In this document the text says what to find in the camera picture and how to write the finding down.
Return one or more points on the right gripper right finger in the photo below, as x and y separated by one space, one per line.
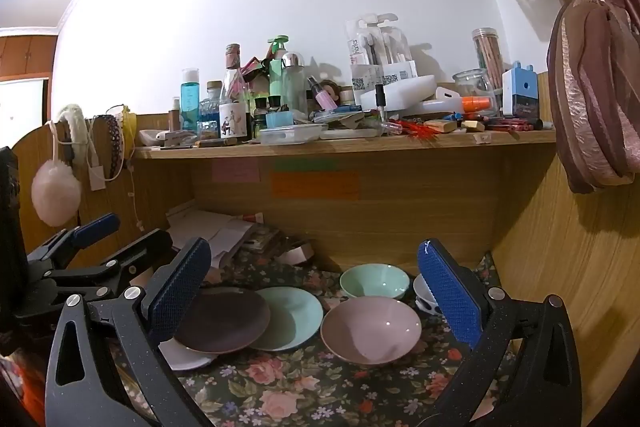
544 388

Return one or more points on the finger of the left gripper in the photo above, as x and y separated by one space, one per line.
63 246
116 272

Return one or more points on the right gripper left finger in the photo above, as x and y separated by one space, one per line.
83 386

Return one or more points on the white plate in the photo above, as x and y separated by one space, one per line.
182 359

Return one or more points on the dark purple plate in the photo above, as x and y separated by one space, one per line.
223 320

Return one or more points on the white black-dotted bowl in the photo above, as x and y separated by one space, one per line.
425 300

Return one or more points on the mint green plate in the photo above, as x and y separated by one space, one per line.
295 316

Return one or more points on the pink bowl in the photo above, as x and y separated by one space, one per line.
371 331

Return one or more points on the mint green bowl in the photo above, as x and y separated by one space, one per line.
376 280

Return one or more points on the pink fluffy earmuff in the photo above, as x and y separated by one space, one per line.
56 193

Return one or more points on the stack of white papers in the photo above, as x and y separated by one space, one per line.
224 234

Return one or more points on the polka dot headband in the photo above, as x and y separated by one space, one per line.
115 134

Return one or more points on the pink sticky note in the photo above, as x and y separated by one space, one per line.
236 170

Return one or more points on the small silver box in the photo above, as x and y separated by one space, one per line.
297 254

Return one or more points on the floral dark tablecloth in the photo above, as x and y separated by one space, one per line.
309 385

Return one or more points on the white illustrated mug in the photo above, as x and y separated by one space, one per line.
233 120

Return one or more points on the blue liquid bottle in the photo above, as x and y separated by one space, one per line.
190 99

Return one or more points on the green sticky note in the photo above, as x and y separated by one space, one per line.
305 164

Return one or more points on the orange sticky note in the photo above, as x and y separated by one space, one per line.
316 185

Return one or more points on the white plastic tray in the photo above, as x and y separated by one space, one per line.
291 135

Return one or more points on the wooden shelf board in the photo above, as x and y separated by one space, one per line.
353 146

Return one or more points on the green pump bottle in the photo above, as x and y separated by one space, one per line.
277 51

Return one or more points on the blue white pencil sharpener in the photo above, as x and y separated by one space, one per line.
520 97

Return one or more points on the glass jar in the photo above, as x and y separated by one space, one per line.
473 82

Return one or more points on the white storage box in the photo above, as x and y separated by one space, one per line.
401 94

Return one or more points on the jar of pencils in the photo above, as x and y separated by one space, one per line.
486 42

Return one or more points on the clear toothbrush package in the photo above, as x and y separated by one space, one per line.
379 52

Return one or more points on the pink striped curtain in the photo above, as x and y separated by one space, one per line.
593 73

